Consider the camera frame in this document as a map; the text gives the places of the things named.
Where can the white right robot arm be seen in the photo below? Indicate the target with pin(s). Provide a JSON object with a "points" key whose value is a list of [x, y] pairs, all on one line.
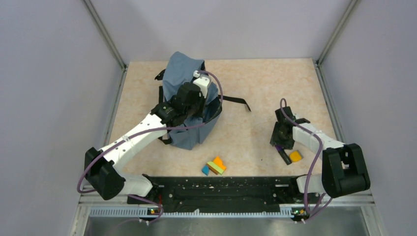
{"points": [[344, 170]]}

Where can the blue eraser wedge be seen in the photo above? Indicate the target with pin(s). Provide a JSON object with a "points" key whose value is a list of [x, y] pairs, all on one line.
{"points": [[205, 170]]}

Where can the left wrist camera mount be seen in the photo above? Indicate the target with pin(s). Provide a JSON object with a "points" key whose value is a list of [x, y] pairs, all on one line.
{"points": [[202, 81]]}

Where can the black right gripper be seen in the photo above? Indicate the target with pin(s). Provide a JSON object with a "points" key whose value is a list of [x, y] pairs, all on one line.
{"points": [[287, 145]]}

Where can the yellow grey sharpener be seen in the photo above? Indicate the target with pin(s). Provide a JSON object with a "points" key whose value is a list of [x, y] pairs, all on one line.
{"points": [[295, 156]]}

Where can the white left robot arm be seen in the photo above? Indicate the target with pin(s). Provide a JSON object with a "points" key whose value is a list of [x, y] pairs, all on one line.
{"points": [[104, 167]]}

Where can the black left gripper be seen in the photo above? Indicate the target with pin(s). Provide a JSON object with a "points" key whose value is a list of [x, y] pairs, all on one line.
{"points": [[202, 101]]}

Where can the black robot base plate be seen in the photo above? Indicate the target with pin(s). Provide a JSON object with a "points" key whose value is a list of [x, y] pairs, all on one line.
{"points": [[224, 194]]}

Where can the green brown eraser block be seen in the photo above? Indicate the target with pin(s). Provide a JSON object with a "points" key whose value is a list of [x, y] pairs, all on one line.
{"points": [[215, 168]]}

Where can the aluminium frame rail left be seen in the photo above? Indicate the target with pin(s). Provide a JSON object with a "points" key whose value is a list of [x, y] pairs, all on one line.
{"points": [[104, 33]]}

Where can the aluminium frame rail right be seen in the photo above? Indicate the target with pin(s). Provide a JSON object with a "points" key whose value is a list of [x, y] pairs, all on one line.
{"points": [[337, 31]]}

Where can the aluminium frame rail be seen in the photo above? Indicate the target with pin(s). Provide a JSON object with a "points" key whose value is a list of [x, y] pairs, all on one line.
{"points": [[104, 33], [337, 31]]}

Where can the orange eraser block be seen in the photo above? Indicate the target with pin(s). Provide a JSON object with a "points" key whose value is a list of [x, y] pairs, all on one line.
{"points": [[219, 163]]}

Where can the blue student backpack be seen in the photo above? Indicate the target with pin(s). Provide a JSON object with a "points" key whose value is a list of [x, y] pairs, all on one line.
{"points": [[176, 87]]}

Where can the purple cap black marker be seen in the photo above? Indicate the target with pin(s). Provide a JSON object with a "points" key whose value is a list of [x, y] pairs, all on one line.
{"points": [[284, 155]]}

